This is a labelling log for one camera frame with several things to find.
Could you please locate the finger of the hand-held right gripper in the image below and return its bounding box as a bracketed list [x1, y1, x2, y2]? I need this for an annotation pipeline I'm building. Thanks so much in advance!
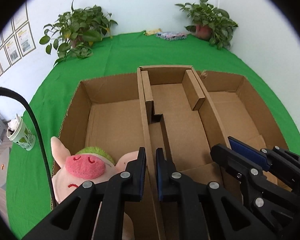
[227, 136, 300, 200]
[210, 144, 300, 234]

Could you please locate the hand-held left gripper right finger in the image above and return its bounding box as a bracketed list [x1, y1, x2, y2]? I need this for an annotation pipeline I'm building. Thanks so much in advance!
[156, 148, 278, 240]

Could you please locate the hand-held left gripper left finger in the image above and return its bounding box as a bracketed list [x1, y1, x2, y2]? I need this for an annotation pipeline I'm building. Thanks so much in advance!
[22, 147, 147, 240]

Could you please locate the cardboard divider insert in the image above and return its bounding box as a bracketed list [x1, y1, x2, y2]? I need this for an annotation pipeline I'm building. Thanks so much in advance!
[137, 66, 243, 240]

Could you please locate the large cardboard box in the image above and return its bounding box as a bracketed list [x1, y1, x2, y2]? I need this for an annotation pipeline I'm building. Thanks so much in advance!
[51, 70, 289, 240]

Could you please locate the pink pig plush toy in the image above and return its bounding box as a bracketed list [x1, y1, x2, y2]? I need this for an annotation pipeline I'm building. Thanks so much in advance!
[51, 136, 140, 240]

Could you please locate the green paper cup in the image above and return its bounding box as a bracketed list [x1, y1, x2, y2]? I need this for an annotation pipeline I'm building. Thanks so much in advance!
[6, 113, 36, 151]

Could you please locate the colourful printed packet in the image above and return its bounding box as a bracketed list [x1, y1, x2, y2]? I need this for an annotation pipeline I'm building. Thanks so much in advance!
[156, 31, 188, 41]

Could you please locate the potted plant in red pot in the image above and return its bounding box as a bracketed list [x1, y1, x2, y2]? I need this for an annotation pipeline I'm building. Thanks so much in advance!
[175, 0, 239, 50]

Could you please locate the bushy potted plant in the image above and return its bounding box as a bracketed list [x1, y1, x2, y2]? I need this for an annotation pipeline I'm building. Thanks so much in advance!
[39, 0, 118, 68]

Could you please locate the black cable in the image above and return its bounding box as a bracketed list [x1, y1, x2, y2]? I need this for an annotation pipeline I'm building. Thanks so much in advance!
[0, 87, 57, 205]

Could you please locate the group of framed wall documents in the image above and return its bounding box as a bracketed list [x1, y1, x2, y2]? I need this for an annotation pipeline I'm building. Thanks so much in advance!
[0, 1, 37, 85]

